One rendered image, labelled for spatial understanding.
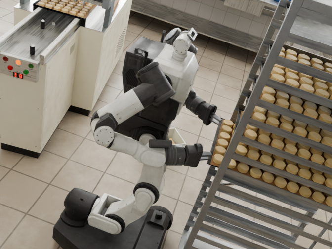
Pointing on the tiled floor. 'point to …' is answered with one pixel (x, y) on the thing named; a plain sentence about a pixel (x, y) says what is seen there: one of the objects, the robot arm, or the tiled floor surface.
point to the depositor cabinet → (91, 51)
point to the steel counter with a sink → (155, 11)
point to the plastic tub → (176, 137)
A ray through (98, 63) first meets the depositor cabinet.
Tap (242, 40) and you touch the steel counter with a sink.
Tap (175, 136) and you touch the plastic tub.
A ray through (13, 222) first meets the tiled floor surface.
